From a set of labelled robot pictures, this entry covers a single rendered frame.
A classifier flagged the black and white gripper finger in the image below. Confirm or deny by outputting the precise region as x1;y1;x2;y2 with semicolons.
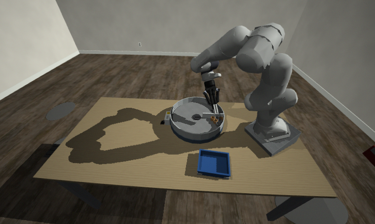
212;88;220;113
203;89;216;114

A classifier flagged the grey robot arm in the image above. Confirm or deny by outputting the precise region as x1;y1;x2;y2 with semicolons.
190;22;298;143

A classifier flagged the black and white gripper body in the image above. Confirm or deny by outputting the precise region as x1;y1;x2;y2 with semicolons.
204;80;216;94

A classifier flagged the blue shallow tray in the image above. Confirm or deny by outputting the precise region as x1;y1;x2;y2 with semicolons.
197;149;230;180

